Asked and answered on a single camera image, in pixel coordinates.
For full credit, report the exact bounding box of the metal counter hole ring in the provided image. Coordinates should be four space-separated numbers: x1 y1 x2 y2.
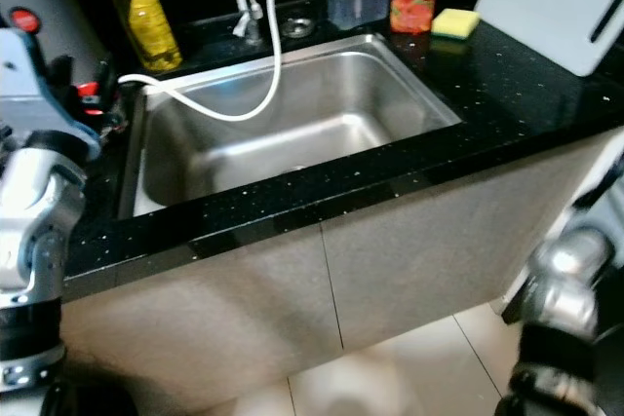
278 15 315 39

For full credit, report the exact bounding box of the yellow sponge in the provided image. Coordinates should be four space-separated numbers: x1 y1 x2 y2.
432 9 482 43

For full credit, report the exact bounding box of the yellow oil bottle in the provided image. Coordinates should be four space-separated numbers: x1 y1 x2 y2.
93 0 183 73

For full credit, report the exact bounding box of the grey cabinet door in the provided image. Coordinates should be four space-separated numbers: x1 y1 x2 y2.
322 129 615 351
63 229 342 416

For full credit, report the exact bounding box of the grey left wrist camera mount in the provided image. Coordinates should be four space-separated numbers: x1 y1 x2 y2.
0 26 100 159

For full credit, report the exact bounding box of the stainless steel sink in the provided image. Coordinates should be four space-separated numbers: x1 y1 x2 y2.
119 31 464 221

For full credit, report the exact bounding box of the white hose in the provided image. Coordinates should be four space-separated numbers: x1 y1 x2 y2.
119 0 293 124

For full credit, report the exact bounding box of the red appliance button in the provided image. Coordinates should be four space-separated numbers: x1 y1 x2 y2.
8 7 41 35

